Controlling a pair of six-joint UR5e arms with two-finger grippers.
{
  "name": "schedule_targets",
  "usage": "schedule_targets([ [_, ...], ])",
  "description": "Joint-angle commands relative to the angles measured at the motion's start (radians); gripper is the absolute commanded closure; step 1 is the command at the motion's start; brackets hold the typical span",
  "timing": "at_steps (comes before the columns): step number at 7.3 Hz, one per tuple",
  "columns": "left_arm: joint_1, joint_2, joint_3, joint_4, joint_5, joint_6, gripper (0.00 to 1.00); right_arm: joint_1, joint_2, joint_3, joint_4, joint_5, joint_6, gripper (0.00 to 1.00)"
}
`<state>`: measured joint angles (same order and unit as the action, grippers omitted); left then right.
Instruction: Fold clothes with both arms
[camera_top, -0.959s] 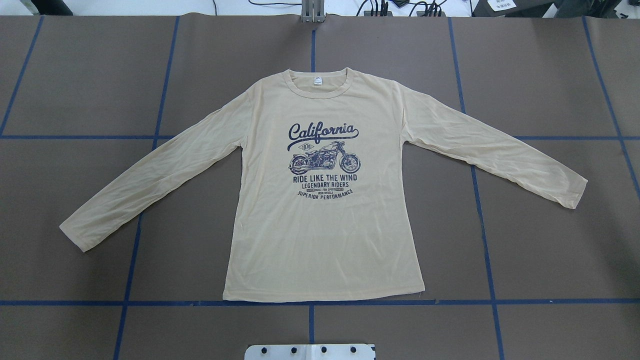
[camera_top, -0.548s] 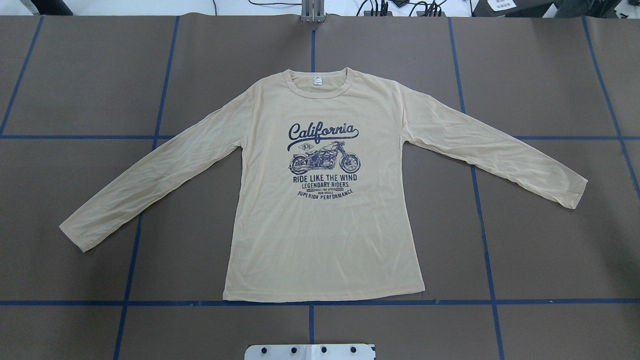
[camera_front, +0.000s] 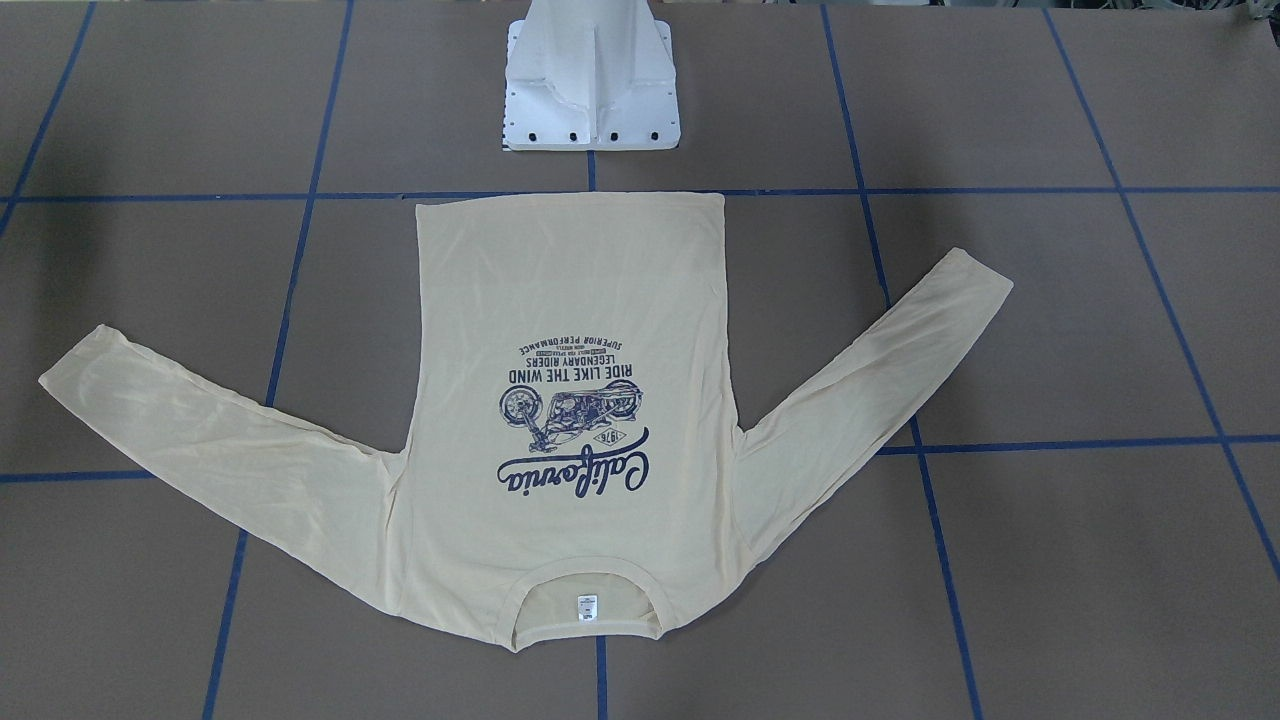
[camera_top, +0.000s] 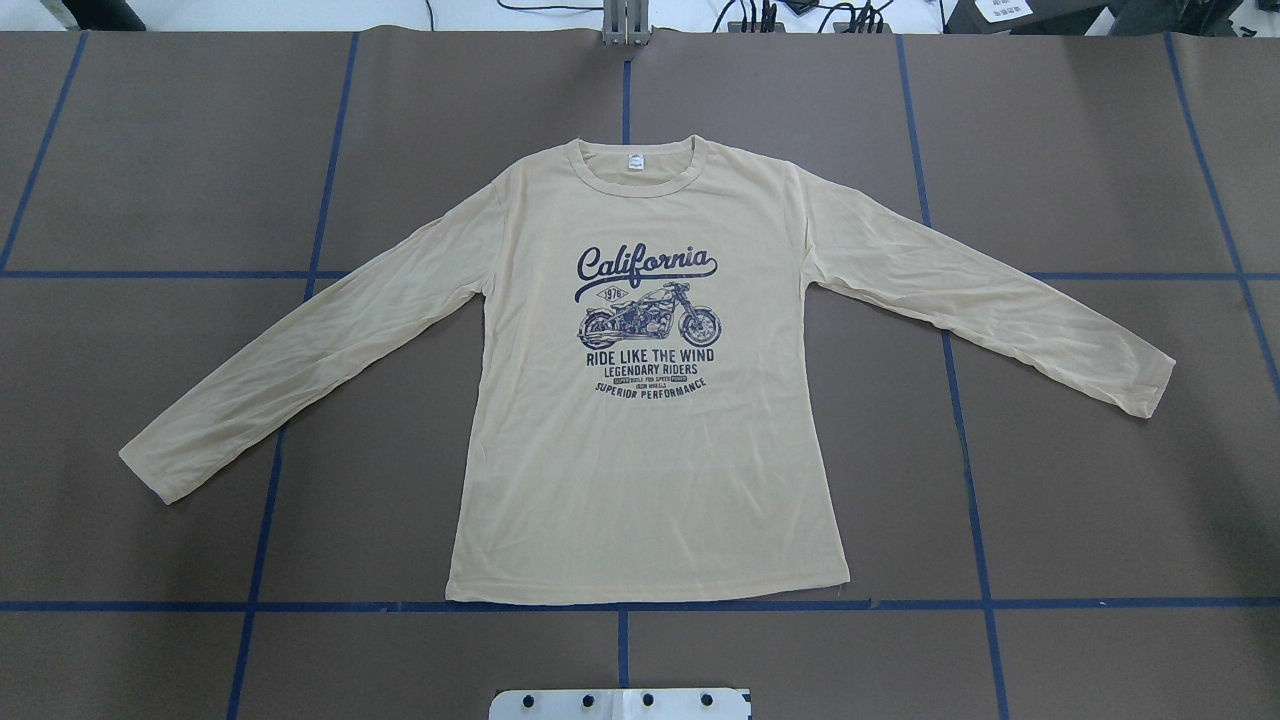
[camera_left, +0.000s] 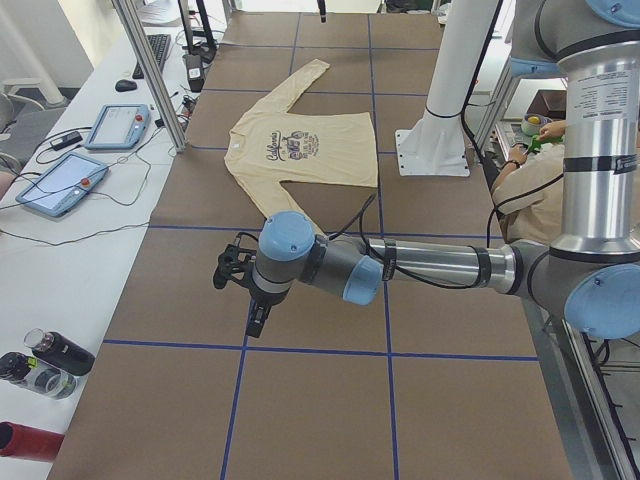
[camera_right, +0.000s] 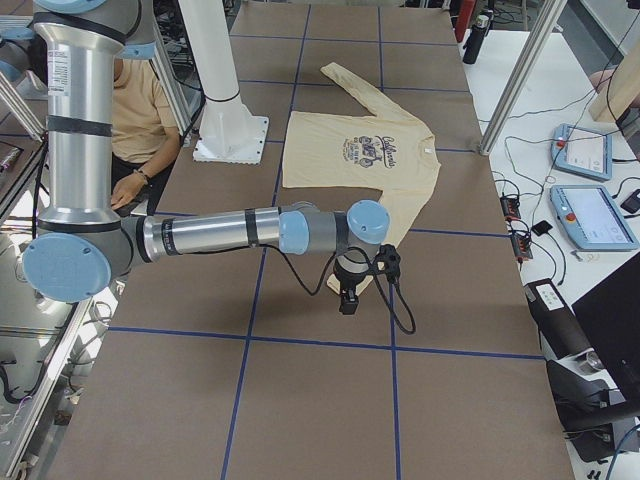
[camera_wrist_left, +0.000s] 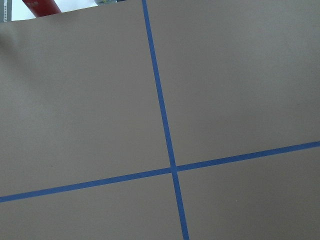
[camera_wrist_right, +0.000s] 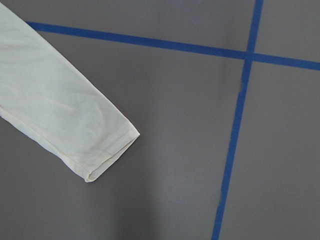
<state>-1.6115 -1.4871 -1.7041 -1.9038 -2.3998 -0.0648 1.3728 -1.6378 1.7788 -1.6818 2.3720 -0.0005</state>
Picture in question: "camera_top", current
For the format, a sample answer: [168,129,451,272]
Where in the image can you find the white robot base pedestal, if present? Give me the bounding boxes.
[488,687,753,719]

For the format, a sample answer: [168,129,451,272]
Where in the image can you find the aluminium frame post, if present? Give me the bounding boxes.
[602,0,652,47]

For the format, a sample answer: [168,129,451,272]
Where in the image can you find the beige long-sleeve printed shirt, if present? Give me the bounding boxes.
[119,136,1175,605]

